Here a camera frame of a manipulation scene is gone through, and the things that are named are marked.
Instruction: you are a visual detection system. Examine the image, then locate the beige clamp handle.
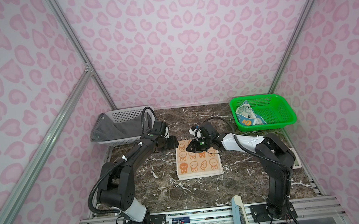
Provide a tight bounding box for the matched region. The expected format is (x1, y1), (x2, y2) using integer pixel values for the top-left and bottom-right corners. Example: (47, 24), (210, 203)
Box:
(231, 195), (250, 224)

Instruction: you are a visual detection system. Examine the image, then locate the corner aluminium post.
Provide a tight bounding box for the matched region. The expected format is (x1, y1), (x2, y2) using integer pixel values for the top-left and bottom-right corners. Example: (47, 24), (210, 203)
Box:
(45, 0), (118, 110)
(268, 0), (318, 94)

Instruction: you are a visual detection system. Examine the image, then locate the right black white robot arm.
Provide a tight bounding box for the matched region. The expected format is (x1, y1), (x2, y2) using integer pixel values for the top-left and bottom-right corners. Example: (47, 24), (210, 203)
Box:
(186, 121), (296, 220)

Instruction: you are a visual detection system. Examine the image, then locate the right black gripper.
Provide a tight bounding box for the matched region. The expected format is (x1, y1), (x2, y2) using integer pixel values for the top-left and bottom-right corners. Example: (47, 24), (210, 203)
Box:
(183, 136), (213, 154)

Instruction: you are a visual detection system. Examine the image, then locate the right corner aluminium post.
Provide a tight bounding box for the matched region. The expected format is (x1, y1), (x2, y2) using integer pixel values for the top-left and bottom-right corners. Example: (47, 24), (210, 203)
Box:
(268, 0), (318, 94)

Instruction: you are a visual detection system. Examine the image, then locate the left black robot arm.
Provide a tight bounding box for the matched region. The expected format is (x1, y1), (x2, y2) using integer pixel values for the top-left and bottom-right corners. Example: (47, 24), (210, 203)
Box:
(88, 121), (179, 224)

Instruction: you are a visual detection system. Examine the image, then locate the grey towel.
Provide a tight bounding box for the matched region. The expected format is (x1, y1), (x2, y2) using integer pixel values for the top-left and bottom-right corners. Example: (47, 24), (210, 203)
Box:
(90, 113), (142, 142)

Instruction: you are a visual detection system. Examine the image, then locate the teal patterned towel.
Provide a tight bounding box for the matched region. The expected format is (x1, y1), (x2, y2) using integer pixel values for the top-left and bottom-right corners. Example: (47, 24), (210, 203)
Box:
(235, 100), (267, 126)

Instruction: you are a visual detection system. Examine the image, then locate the white plastic basket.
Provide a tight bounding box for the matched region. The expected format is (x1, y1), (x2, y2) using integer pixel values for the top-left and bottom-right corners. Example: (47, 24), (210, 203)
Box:
(96, 106), (155, 147)

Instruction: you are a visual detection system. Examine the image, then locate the blue label sticker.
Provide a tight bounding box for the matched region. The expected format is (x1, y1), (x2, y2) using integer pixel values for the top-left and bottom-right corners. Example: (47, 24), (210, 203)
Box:
(171, 216), (190, 224)

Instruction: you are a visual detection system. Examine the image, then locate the left corner aluminium post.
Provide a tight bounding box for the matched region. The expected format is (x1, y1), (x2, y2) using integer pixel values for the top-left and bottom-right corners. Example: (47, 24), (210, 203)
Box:
(45, 0), (118, 110)

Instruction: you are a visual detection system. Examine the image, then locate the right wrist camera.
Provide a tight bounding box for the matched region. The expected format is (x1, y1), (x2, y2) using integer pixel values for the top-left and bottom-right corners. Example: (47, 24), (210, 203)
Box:
(189, 125), (202, 140)

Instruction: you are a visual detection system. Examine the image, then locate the orange patterned towel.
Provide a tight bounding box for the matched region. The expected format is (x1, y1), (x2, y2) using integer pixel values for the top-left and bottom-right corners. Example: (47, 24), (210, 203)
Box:
(176, 140), (224, 180)

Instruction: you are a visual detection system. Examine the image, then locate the pink white calculator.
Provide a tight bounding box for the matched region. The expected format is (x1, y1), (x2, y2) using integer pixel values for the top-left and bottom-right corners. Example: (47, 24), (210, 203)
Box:
(290, 148), (302, 170)

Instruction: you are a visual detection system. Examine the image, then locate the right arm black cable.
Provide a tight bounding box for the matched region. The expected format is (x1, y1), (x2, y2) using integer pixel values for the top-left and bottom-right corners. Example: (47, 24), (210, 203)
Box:
(195, 109), (300, 224)

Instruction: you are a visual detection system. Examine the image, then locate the green plastic basket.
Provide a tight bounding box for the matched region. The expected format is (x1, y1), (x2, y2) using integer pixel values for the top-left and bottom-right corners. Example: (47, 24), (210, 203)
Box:
(230, 94), (297, 132)

